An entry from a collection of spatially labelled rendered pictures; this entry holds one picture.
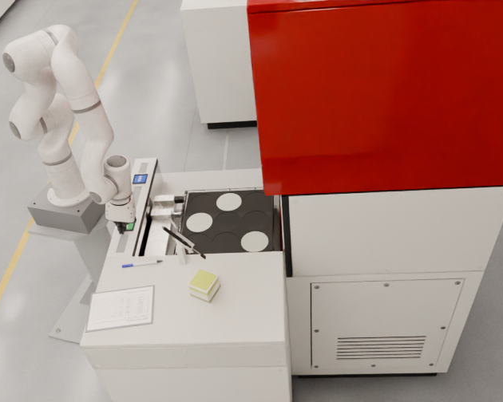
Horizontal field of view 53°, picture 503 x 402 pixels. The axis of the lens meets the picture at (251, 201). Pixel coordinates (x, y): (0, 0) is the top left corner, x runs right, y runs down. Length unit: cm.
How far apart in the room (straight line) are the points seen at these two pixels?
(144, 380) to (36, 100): 99
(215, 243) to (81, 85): 73
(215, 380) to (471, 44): 123
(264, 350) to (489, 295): 165
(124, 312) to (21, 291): 164
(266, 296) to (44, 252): 204
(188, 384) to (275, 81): 103
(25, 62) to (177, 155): 227
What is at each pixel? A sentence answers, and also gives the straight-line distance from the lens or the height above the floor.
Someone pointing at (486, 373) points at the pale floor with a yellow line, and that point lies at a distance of 271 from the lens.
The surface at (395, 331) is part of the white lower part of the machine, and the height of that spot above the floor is 44.
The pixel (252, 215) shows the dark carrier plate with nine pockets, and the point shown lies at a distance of 195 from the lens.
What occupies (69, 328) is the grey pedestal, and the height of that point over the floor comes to 1.
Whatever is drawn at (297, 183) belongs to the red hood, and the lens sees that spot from 152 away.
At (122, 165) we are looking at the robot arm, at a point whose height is 130.
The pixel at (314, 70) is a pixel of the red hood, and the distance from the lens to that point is 130.
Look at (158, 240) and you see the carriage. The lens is 196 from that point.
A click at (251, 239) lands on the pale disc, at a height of 90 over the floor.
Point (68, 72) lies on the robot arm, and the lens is 156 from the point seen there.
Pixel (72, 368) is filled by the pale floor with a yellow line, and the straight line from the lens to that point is 283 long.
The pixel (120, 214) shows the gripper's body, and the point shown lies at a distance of 180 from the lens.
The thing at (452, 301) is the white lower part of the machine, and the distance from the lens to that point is 207.
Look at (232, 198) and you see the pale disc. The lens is 203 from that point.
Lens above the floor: 229
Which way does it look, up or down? 44 degrees down
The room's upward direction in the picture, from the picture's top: 7 degrees counter-clockwise
